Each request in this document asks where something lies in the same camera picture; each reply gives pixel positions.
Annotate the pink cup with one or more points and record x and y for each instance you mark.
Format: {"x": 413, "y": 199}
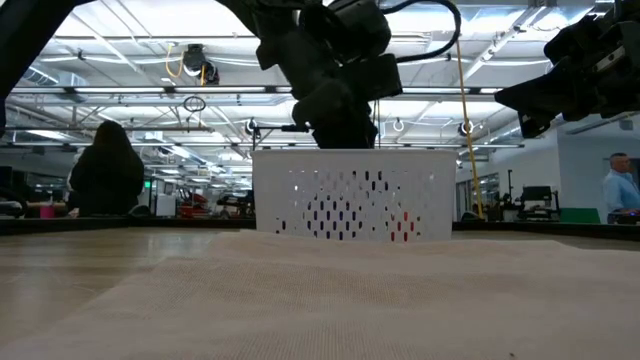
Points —
{"x": 47, "y": 212}

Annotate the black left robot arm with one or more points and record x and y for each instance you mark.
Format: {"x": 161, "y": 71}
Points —
{"x": 20, "y": 30}

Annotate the black bar rig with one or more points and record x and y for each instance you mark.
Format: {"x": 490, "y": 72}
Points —
{"x": 280, "y": 128}

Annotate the red equipment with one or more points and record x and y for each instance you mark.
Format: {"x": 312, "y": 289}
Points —
{"x": 195, "y": 202}

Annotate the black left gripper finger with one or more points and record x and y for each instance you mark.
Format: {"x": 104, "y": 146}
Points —
{"x": 345, "y": 136}

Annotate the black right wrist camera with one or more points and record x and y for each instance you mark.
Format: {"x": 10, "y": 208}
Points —
{"x": 575, "y": 40}

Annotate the green board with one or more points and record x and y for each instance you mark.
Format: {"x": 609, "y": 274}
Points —
{"x": 580, "y": 216}

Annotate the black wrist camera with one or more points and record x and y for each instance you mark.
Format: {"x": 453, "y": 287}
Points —
{"x": 575, "y": 40}
{"x": 377, "y": 77}

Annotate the black aluminium table frame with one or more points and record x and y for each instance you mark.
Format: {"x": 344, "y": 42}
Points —
{"x": 100, "y": 225}

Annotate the red strawberry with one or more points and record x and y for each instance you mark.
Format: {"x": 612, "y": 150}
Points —
{"x": 405, "y": 216}

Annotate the person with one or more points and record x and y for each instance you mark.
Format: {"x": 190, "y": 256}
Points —
{"x": 106, "y": 175}
{"x": 620, "y": 192}

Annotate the black workstation machine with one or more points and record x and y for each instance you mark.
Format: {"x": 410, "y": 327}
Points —
{"x": 537, "y": 195}

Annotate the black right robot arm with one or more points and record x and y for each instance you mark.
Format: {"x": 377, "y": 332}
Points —
{"x": 630, "y": 10}

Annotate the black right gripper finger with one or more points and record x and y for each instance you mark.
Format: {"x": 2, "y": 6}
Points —
{"x": 540, "y": 97}
{"x": 534, "y": 127}

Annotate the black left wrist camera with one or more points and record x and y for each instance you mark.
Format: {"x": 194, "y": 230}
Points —
{"x": 377, "y": 77}

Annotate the white cabinet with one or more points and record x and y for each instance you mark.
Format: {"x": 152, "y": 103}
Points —
{"x": 165, "y": 205}

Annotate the white perforated plastic basket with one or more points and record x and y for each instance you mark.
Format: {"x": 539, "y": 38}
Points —
{"x": 350, "y": 162}

